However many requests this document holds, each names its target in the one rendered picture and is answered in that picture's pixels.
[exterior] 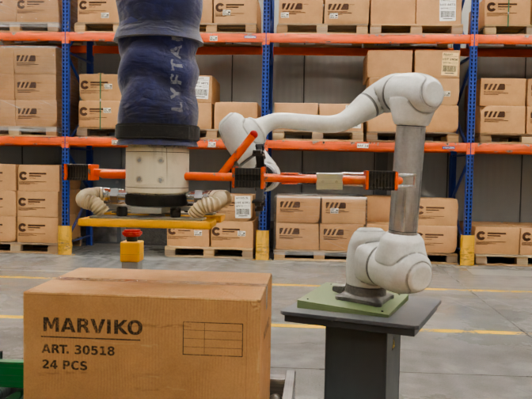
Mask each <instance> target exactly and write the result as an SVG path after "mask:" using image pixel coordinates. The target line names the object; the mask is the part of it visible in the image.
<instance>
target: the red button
mask: <svg viewBox="0 0 532 399"><path fill-rule="evenodd" d="M142 234H143V232H142V231H141V230H138V229H126V230H123V231H122V235H123V236H124V237H127V241H138V237H140V236H141V235H142Z"/></svg>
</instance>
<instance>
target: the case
mask: <svg viewBox="0 0 532 399"><path fill-rule="evenodd" d="M271 323H272V273H253V272H202V271H176V270H150V269H123V268H77V269H75V270H73V271H71V272H68V273H66V274H64V275H61V276H59V277H57V278H54V279H52V280H50V281H47V282H46V283H42V284H41V285H39V286H36V287H34V288H31V289H29V290H27V291H24V293H23V326H24V399H270V366H271Z"/></svg>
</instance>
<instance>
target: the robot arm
mask: <svg viewBox="0 0 532 399"><path fill-rule="evenodd" d="M443 97H444V92H443V87H442V85H441V83H440V82H439V81H438V80H437V79H436V78H433V77H432V76H430V75H428V74H422V73H403V74H400V73H397V74H389V75H387V76H385V77H384V78H381V79H380V80H378V81H376V82H375V83H374V84H372V85H370V86H369V87H368V88H366V89H365V90H364V91H363V92H362V93H361V94H360V95H358V97H357V98H356V99H354V101H353V102H352V103H351V104H350V105H349V106H348V107H346V109H345V110H344V111H342V112H341V113H339V114H336V115H333V116H317V115H307V114H296V113H284V112H279V113H272V114H268V115H266V116H262V117H260V118H258V119H254V118H252V117H249V118H244V117H243V116H242V115H241V114H238V113H236V112H231V113H229V114H228V115H227V116H225V117H224V118H223V119H222V120H221V121H220V123H219V125H218V132H219V134H220V137H221V139H222V141H223V143H224V145H225V147H226V148H227V150H228V151H229V153H230V155H232V154H233V153H234V151H235V150H236V149H237V148H238V147H239V146H240V145H241V143H242V142H243V141H244V140H245V138H246V137H247V136H248V134H249V133H250V131H253V130H254V131H257V133H258V136H257V138H256V139H255V140H254V141H253V143H252V144H251V145H250V146H249V148H248V149H247V150H246V151H245V152H244V154H243V155H242V156H241V157H240V158H239V160H238V161H237V163H238V164H239V165H240V167H242V168H261V167H266V173H270V174H280V170H279V167H278V166H277V165H276V163H275V162H274V161H273V159H272V158H271V157H270V156H269V154H268V153H267V151H266V150H265V149H264V143H265V142H266V137H267V135H268V133H269V132H270V131H273V130H275V129H278V128H286V129H293V130H300V131H313V132H320V133H337V132H342V131H346V130H348V129H351V128H353V127H355V126H357V125H359V124H362V123H364V122H366V121H368V120H372V119H374V118H375V117H376V116H379V115H381V114H383V113H389V112H391V114H392V117H393V122H394V124H396V125H397V126H396V136H395V147H394V158H393V171H398V173H416V188H398V190H397V191H395V190H394V191H392V190H391V200H390V210H389V230H388V231H386V232H385V231H384V230H383V229H381V228H377V227H360V228H358V230H357V231H355V232H354V234H353V235H352V236H351V240H350V241H349V244H348V252H347V259H346V283H345V285H333V287H332V291H335V292H336V293H339V294H336V296H335V299H336V300H341V301H347V302H355V303H360V304H365V305H369V306H375V307H382V305H383V304H384V303H386V302H388V301H389V300H390V299H393V298H394V294H391V293H388V292H386V290H388V291H392V292H394V293H397V294H413V293H418V292H421V291H423V290H424V289H426V288H427V287H428V285H429V284H430V282H431V279H432V266H431V262H430V260H429V259H428V256H427V253H426V249H425V245H424V240H423V238H422V237H421V236H420V235H419V234H418V233H417V231H418V220H419V210H420V191H421V181H422V171H423V161H424V142H425V132H426V126H428V125H429V123H430V122H431V119H432V117H433V115H434V113H435V111H436V110H437V109H438V108H439V106H440V105H441V104H442V102H443ZM278 184H279V182H265V188H264V189H260V188H255V191H256V198H255V199H254V200H252V203H254V204H255V209H254V210H255V211H263V210H264V206H265V202H264V200H265V194H264V192H269V191H271V190H273V189H274V188H276V187H277V186H278Z"/></svg>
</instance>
